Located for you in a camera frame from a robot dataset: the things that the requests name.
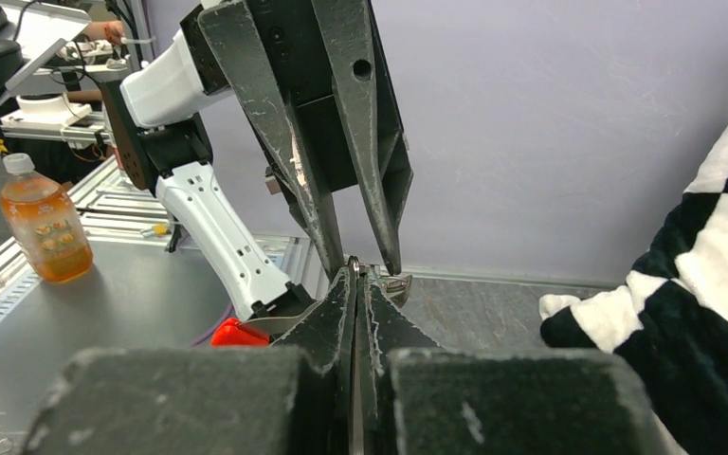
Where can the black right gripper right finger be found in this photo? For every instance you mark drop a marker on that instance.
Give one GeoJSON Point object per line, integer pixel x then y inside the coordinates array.
{"type": "Point", "coordinates": [461, 369]}

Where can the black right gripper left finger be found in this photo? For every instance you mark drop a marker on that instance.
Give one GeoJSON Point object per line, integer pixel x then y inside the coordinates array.
{"type": "Point", "coordinates": [292, 397]}

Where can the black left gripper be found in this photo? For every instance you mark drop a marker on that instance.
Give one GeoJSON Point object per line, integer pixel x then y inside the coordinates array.
{"type": "Point", "coordinates": [327, 58]}

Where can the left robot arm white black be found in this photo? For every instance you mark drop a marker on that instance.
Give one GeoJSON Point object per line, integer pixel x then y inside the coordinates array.
{"type": "Point", "coordinates": [164, 147]}

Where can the white laptop on stand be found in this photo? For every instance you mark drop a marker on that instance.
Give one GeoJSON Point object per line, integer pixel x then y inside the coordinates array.
{"type": "Point", "coordinates": [30, 33]}

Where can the black white checkered pillow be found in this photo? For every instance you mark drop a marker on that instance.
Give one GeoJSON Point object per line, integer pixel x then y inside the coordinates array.
{"type": "Point", "coordinates": [669, 318]}

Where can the orange liquid plastic bottle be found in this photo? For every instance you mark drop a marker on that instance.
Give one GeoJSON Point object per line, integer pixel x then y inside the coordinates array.
{"type": "Point", "coordinates": [44, 222]}

